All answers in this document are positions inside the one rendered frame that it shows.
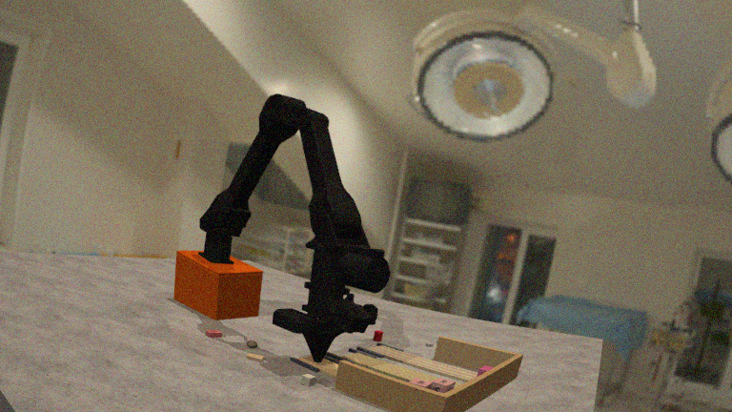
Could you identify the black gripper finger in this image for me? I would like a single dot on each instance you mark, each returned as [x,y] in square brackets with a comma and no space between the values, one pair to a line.
[315,341]
[328,340]

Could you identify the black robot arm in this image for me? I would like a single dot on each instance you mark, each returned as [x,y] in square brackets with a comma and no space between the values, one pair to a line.
[341,248]

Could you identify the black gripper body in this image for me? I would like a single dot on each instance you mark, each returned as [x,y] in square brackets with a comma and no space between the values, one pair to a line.
[298,322]

